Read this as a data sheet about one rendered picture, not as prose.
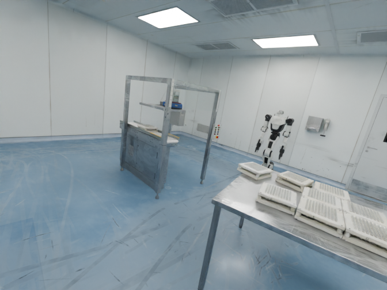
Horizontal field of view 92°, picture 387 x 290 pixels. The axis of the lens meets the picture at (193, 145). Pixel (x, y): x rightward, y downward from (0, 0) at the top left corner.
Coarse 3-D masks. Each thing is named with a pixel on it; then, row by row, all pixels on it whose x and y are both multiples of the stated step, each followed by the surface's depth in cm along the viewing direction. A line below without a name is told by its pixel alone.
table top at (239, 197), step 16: (240, 176) 175; (272, 176) 189; (224, 192) 139; (240, 192) 143; (256, 192) 147; (224, 208) 123; (240, 208) 120; (256, 208) 124; (272, 208) 127; (384, 208) 156; (272, 224) 109; (288, 224) 111; (304, 224) 114; (304, 240) 100; (320, 240) 102; (336, 240) 104; (336, 256) 93; (352, 256) 93; (368, 256) 95; (368, 272) 88; (384, 272) 86
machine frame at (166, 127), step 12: (168, 84) 230; (168, 96) 231; (168, 108) 235; (168, 120) 240; (168, 132) 390; (120, 156) 334; (204, 156) 325; (204, 168) 327; (156, 180) 262; (156, 192) 264
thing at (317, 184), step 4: (316, 184) 165; (324, 184) 169; (316, 188) 156; (324, 192) 150; (328, 192) 151; (336, 192) 154; (344, 192) 157; (336, 196) 146; (340, 196) 147; (348, 196) 150; (348, 200) 142
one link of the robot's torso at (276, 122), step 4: (272, 116) 379; (276, 116) 375; (288, 116) 376; (272, 120) 377; (276, 120) 372; (280, 120) 367; (284, 120) 367; (272, 124) 379; (276, 124) 373; (280, 124) 368; (284, 124) 377; (272, 128) 380; (276, 128) 374; (280, 128) 373
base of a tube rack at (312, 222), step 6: (300, 216) 117; (306, 222) 115; (312, 222) 113; (318, 222) 114; (318, 228) 112; (324, 228) 110; (330, 228) 109; (336, 228) 110; (336, 234) 107; (342, 234) 106
